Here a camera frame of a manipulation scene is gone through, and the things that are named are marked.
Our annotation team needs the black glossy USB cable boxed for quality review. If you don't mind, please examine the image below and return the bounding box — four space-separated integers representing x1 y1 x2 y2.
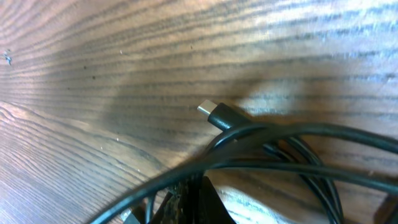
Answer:
88 99 398 224

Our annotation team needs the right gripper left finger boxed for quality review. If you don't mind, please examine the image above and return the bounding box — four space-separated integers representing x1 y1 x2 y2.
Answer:
149 179 193 224

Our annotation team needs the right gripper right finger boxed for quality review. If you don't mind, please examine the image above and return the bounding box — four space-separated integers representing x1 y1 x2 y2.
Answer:
198 176 236 224

